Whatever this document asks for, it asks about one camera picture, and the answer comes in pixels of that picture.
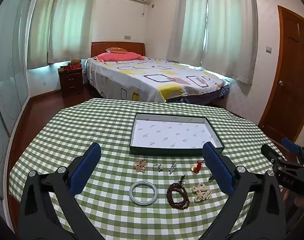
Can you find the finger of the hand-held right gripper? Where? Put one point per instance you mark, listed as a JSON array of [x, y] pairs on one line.
[[290, 145], [270, 152]]

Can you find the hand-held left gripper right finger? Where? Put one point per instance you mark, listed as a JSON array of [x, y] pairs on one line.
[[216, 166]]

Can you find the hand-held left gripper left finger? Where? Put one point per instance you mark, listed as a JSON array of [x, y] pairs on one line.
[[88, 165]]

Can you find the red knot gold charm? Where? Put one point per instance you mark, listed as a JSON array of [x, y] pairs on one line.
[[196, 168]]

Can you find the rhinestone hair clip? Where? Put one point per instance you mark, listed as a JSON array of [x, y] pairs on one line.
[[172, 168]]

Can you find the green box tray white lining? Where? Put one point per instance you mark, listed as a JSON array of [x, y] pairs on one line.
[[176, 132]]

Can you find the pale jade bangle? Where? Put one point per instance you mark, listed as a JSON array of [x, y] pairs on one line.
[[132, 195]]

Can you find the person's right hand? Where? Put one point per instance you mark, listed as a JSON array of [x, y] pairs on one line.
[[287, 196]]

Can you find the green checked tablecloth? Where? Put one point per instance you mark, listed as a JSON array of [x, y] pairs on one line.
[[112, 135]]

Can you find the silver door knob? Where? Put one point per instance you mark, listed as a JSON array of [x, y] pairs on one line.
[[281, 83]]

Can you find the blue plaid bed skirt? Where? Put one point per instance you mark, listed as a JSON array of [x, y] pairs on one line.
[[204, 96]]

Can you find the brown wooden door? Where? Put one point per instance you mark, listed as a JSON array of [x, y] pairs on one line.
[[289, 67]]

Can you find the dark wooden nightstand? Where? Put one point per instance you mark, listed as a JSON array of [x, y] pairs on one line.
[[72, 82]]

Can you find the red box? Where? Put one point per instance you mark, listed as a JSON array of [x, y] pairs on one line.
[[76, 67]]

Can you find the brown plush toy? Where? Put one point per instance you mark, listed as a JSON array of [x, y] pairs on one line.
[[75, 62]]

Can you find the patterned white yellow bedsheet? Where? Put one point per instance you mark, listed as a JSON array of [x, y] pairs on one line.
[[154, 77]]

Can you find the pink pillow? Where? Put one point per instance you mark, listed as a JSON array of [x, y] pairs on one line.
[[117, 56]]

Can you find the glass door wardrobe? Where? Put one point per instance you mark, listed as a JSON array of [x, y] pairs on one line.
[[7, 80]]

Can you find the small red cushion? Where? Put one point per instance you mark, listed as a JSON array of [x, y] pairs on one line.
[[116, 50]]

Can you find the wooden bed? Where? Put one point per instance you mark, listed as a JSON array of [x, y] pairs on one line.
[[117, 47]]

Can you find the white sheer curtain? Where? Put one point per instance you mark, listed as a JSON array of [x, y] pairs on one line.
[[72, 17], [40, 25], [229, 30], [188, 22]]

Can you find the wall light switch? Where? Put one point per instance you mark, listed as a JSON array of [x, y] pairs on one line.
[[268, 49]]

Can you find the wall socket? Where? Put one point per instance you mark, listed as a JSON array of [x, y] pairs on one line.
[[127, 37]]

